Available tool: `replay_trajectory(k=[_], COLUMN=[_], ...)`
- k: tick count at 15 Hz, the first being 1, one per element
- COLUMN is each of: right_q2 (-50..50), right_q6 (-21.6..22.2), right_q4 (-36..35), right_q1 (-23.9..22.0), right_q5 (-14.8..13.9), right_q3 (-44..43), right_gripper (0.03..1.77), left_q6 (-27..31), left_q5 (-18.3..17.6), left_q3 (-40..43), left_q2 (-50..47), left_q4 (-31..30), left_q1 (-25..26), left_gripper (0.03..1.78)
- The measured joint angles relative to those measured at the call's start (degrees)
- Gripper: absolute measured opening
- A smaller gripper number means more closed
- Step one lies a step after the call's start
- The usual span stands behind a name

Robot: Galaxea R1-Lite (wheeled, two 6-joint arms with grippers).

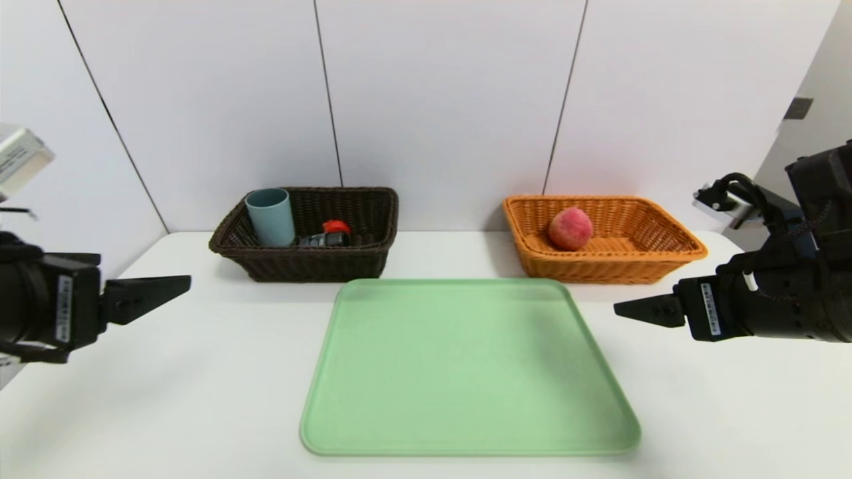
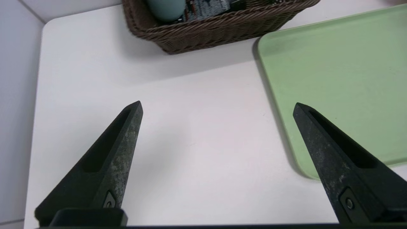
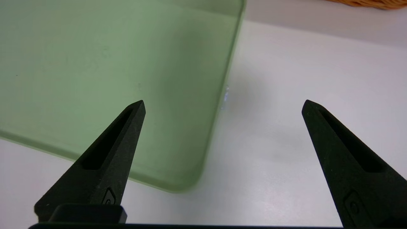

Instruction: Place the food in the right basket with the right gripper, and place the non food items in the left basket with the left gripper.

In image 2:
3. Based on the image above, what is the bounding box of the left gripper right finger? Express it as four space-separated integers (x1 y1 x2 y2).
293 102 407 224

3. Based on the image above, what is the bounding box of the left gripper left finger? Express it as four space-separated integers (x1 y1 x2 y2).
34 101 144 226

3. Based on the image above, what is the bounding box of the blue-grey plastic cup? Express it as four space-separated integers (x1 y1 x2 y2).
146 0 187 22

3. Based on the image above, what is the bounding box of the black face wash tube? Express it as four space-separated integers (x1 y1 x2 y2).
178 0 247 22

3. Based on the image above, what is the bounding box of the dark brown wicker basket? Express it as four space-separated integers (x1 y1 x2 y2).
122 0 321 55

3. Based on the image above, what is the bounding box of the light green plastic tray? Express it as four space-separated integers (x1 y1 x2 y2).
258 4 407 180

